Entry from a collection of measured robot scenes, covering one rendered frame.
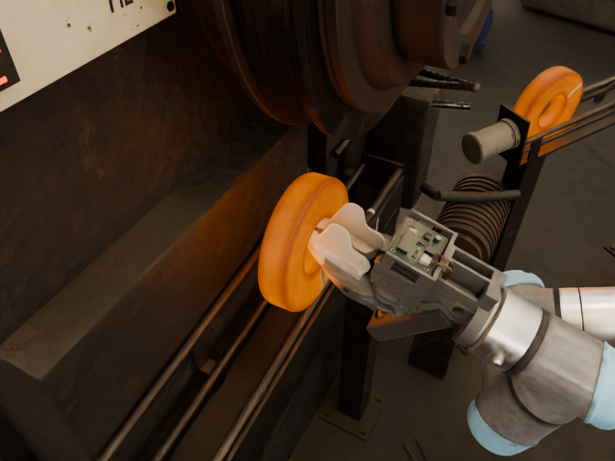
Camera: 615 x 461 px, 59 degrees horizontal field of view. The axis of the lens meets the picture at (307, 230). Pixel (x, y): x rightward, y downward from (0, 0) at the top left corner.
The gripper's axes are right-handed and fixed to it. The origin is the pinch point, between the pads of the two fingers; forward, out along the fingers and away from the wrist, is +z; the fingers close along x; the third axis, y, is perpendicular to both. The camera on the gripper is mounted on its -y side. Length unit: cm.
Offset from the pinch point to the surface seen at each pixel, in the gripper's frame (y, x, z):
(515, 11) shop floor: -91, -295, -1
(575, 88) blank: -5, -67, -23
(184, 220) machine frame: 0.3, 7.4, 10.9
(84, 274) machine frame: -0.5, 17.8, 14.4
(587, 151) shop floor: -75, -168, -55
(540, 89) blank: -4, -59, -17
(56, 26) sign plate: 21.4, 13.2, 18.6
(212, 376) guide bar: -17.0, 12.7, 1.8
